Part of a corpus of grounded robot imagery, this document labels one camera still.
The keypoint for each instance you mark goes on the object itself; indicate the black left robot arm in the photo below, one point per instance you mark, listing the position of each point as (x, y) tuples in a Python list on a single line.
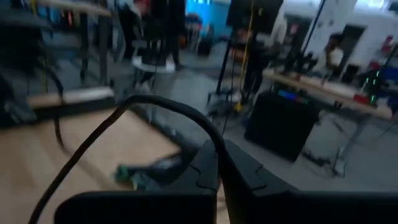
[(15, 62)]

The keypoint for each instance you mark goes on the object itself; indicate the person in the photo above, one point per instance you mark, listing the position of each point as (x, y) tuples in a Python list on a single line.
[(334, 57)]

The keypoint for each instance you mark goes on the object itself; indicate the black box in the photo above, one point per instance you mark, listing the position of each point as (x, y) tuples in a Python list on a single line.
[(280, 124)]

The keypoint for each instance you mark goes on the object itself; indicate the wooden work table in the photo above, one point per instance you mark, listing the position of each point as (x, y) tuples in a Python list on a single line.
[(326, 90)]

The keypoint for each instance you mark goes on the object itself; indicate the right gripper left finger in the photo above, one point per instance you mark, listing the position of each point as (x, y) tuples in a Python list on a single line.
[(202, 174)]

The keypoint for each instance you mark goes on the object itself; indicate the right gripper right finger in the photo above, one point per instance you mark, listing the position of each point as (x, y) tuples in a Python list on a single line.
[(258, 182)]

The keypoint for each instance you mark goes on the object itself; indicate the black green work gloves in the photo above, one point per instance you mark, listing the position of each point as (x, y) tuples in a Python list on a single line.
[(140, 182)]

